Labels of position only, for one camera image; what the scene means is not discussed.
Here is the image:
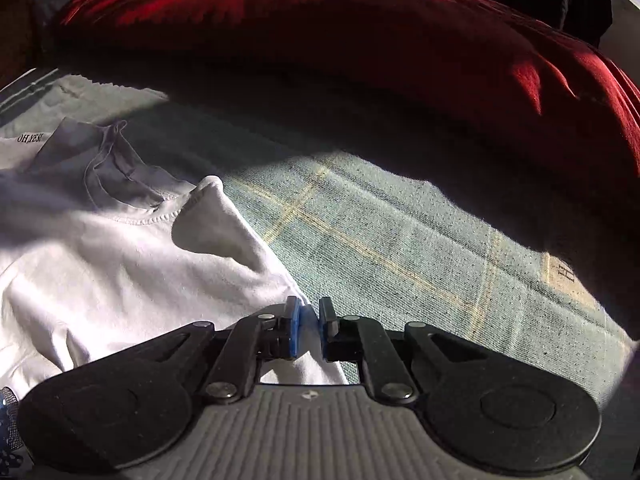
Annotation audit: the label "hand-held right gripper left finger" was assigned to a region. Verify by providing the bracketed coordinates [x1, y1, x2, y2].
[107, 297, 301, 406]

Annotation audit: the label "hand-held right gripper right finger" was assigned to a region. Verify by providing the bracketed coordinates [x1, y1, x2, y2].
[320, 297, 493, 406]

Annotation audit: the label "white printed t-shirt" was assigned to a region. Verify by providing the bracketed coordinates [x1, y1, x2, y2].
[0, 117, 351, 471]

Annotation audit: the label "green plaid bed sheet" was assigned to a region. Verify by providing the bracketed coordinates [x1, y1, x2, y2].
[0, 67, 640, 411]

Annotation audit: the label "red quilt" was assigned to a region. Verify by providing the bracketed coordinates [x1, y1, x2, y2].
[55, 0, 640, 191]

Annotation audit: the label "plain black jacket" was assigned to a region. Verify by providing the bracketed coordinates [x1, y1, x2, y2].
[570, 0, 615, 48]

